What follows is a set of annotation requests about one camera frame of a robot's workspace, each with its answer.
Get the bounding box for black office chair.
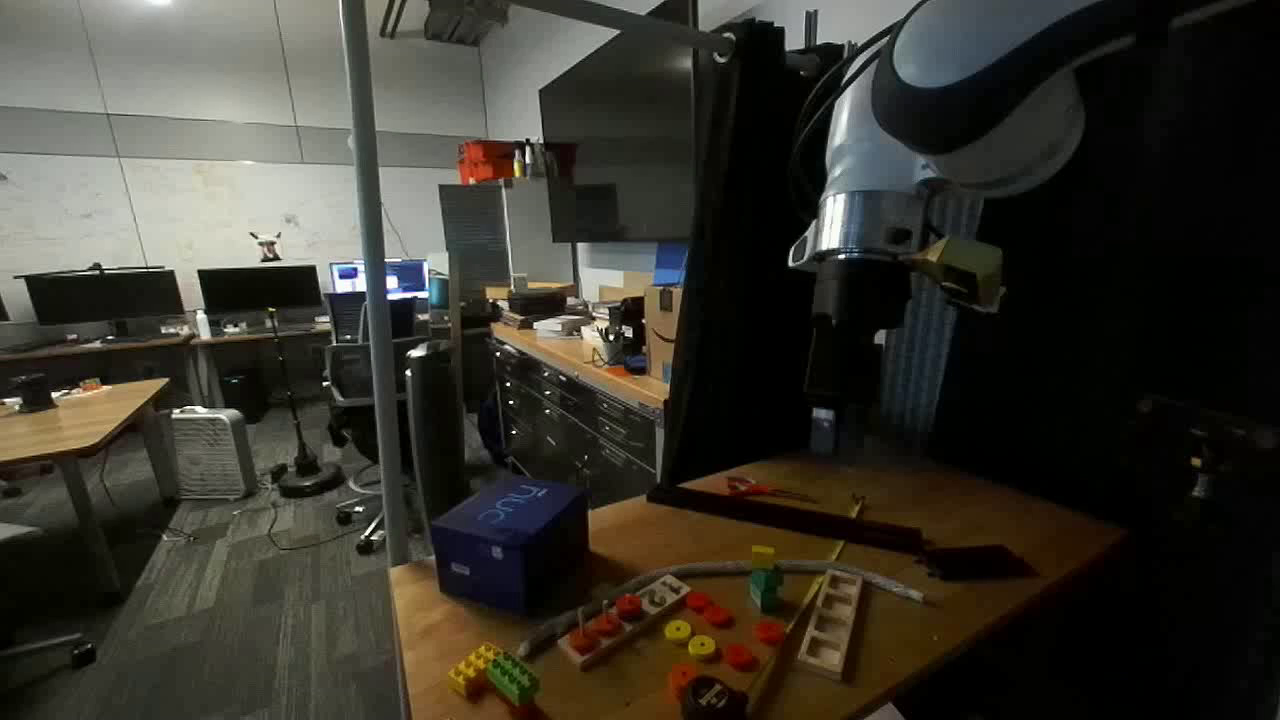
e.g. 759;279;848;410
321;296;420;559

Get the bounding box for grey tall cabinet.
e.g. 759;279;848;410
437;175;579;311

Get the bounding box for wooden peg board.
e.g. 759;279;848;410
555;571;697;671

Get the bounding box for silver hard case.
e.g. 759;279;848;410
168;400;259;507

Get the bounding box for workbench with black drawers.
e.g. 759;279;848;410
490;316;672;507

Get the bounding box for wooden office desk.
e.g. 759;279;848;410
0;376;182;600

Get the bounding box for beige wrist camera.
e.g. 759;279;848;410
912;231;1007;316

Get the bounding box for grey metal pole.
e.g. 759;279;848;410
336;0;413;562

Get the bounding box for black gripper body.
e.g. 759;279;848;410
810;254;920;350

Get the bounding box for lit blue screen monitor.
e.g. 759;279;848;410
326;254;367;298
383;254;437;298

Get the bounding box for long black bar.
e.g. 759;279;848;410
650;480;933;559

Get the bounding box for black computer monitor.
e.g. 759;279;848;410
18;263;188;332
194;258;330;324

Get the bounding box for dark grey tall chair back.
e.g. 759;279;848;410
406;338;474;536

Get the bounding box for brown cardboard box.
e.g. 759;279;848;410
639;279;687;382

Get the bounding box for thin wooden stick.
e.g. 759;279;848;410
749;495;867;720

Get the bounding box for black curtain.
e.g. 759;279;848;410
661;14;859;491

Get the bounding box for orange storage box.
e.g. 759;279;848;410
455;136;519;187

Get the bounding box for blue cardboard box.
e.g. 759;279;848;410
429;473;592;621

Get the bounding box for flat black strip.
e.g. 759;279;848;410
926;539;1041;583

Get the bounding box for long wall desk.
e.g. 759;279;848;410
0;318;336;406

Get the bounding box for large black wall screen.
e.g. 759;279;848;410
536;14;705;249

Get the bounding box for red scissors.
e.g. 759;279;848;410
724;473;819;507

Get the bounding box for white wooden slotted tray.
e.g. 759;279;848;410
793;569;867;685

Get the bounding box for yellow and green toy bricks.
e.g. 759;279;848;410
445;641;546;708

